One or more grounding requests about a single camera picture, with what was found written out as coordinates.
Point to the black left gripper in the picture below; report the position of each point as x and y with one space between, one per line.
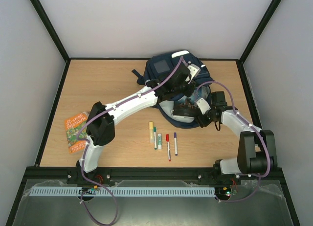
190 92

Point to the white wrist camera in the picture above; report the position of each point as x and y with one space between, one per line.
203 105
194 70

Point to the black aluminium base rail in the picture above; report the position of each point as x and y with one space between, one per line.
109 176

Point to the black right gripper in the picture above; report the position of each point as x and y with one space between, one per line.
195 111

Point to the orange Treehouse book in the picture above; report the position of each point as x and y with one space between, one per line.
72 127

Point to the white glue stick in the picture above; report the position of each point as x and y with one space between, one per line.
159 141

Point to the navy blue student backpack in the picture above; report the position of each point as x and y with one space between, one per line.
176 98

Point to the light blue cable duct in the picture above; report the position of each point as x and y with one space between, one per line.
123 191

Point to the dark Wuthering Heights book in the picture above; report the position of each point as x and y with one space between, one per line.
186 106

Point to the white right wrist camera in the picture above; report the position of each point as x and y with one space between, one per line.
203 105

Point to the red marker pen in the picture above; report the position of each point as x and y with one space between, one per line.
168 147

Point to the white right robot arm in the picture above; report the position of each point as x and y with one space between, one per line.
257 149

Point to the purple marker pen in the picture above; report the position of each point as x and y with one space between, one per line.
175 144

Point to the yellow highlighter pen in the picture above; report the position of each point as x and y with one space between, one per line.
151 132

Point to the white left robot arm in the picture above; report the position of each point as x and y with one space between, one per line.
101 122

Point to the green marker pen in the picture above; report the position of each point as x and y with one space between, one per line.
155 138

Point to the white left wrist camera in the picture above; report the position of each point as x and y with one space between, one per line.
194 70

